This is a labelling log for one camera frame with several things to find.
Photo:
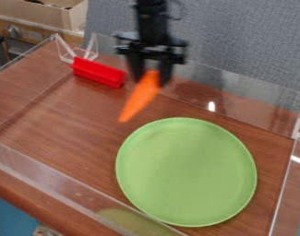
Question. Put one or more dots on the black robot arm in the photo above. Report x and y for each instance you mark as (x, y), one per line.
(152, 42)

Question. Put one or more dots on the red plastic block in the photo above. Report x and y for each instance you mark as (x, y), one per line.
(97, 72)

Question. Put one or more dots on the orange toy carrot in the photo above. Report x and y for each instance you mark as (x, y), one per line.
(145, 91)

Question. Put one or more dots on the clear acrylic enclosure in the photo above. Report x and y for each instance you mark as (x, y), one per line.
(61, 135)

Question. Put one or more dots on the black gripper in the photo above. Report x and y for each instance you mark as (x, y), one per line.
(171, 52)

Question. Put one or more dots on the green round plate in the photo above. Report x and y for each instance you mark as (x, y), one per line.
(187, 172)

